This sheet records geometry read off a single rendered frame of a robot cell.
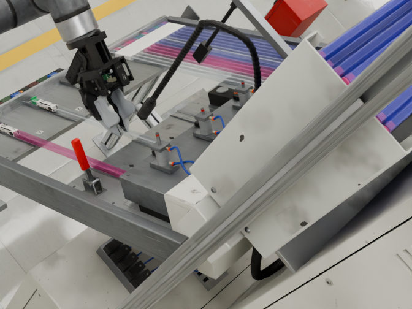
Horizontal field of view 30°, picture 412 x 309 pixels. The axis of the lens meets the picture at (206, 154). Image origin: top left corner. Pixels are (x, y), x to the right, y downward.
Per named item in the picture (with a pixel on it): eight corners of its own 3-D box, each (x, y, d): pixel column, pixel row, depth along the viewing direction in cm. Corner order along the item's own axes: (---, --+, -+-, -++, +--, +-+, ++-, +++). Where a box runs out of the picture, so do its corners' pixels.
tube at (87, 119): (32, 104, 174) (30, 100, 174) (37, 101, 175) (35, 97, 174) (192, 160, 142) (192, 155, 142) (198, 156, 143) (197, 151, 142)
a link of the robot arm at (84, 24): (47, 26, 147) (80, 10, 152) (57, 48, 149) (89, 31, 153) (67, 20, 142) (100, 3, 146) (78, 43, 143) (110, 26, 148)
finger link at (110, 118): (122, 141, 150) (105, 98, 147) (105, 143, 154) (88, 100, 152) (134, 135, 151) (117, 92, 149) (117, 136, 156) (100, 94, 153)
